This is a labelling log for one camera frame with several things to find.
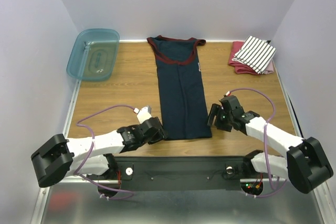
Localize navy blue tank top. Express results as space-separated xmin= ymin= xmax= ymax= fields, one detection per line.
xmin=147 ymin=36 xmax=212 ymax=140

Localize striped white tank top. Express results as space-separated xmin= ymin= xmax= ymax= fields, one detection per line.
xmin=233 ymin=35 xmax=276 ymax=74

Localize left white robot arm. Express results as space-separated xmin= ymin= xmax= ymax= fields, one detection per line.
xmin=31 ymin=117 xmax=167 ymax=188

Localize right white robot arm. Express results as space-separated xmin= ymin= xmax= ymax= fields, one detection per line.
xmin=207 ymin=94 xmax=334 ymax=194

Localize folded red tank top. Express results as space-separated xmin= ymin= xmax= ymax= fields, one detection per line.
xmin=228 ymin=41 xmax=258 ymax=75

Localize folded pink tank top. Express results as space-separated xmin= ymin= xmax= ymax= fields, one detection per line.
xmin=262 ymin=60 xmax=274 ymax=74

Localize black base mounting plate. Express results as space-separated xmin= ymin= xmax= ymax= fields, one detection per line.
xmin=97 ymin=156 xmax=276 ymax=192

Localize teal plastic bin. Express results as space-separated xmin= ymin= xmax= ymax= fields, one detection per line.
xmin=66 ymin=28 xmax=120 ymax=82

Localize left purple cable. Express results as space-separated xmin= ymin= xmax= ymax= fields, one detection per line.
xmin=73 ymin=105 xmax=140 ymax=201

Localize aluminium frame rail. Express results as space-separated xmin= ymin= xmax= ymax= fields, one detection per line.
xmin=30 ymin=80 xmax=81 ymax=224

